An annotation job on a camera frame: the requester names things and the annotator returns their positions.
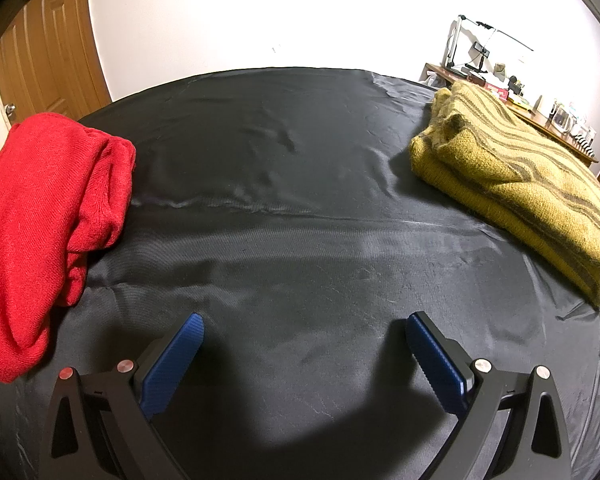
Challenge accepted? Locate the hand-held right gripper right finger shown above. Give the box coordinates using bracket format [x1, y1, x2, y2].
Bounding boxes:
[404, 311, 573, 480]

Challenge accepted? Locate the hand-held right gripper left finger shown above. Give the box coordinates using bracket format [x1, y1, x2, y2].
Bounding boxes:
[39, 312, 206, 480]

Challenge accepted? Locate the red sweater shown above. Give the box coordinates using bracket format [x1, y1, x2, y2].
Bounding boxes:
[0, 112, 137, 383]

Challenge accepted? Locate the yellow striped sweater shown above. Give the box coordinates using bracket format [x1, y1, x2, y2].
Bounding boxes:
[409, 79, 600, 307]

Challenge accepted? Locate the black bed sheet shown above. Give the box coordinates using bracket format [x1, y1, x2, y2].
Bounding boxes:
[0, 66, 600, 480]

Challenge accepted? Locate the wooden desk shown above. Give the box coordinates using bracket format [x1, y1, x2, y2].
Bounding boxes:
[422, 62, 600, 167]

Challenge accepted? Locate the glass kettle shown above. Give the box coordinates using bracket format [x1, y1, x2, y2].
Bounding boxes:
[550, 102, 576, 133]

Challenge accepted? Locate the silver desk lamp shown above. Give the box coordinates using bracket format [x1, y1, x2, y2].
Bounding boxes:
[445, 14, 535, 71]

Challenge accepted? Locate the wooden room door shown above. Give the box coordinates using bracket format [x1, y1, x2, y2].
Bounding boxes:
[0, 0, 112, 126]

